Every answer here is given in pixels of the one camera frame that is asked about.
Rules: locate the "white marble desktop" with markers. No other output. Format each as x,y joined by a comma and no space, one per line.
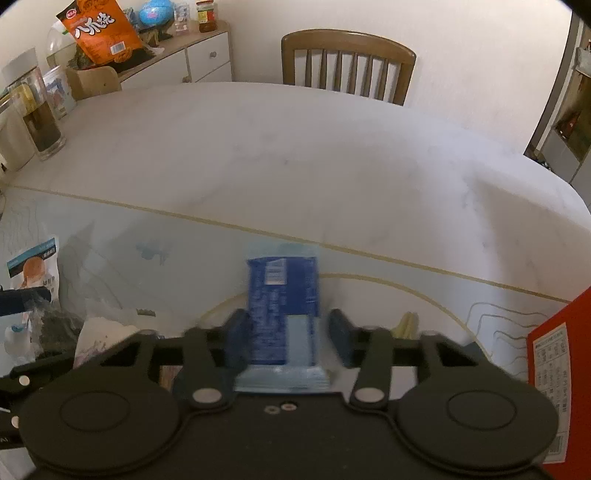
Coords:
300,161

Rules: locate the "clear wrapped bread packet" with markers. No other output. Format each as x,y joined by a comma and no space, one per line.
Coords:
101,341

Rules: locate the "white plastic container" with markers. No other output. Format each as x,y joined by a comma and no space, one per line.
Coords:
14,143

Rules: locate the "orange snack bag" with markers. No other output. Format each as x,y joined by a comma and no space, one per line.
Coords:
101,32

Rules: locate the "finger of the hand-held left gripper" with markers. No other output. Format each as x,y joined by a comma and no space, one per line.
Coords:
32,376
23,300

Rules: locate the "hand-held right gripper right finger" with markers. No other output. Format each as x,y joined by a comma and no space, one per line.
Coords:
340,339

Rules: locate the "small clear display box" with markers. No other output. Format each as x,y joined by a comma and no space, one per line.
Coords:
182,21

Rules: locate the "white blue label packet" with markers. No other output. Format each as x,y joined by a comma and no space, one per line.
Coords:
34,267

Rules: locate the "blue snack packet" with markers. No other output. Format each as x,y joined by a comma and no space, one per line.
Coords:
277,314

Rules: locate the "tall glass jar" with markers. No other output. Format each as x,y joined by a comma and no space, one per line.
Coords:
44,129

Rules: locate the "brown wooden chair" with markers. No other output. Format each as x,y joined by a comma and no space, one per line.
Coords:
346,41

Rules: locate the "white drawer cabinet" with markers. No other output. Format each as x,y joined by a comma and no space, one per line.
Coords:
207,55

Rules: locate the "dark bag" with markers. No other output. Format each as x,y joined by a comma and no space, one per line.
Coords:
147,46

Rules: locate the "red cardboard box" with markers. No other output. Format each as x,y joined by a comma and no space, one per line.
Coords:
568,369

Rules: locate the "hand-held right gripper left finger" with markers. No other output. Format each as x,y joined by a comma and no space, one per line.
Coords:
236,339

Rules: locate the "black crinkled packet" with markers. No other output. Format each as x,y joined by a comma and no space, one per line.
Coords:
60,327

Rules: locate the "blue globe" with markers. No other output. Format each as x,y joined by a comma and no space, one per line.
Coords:
157,13

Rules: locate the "red lid sauce jar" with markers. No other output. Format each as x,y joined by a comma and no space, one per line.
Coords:
206,18

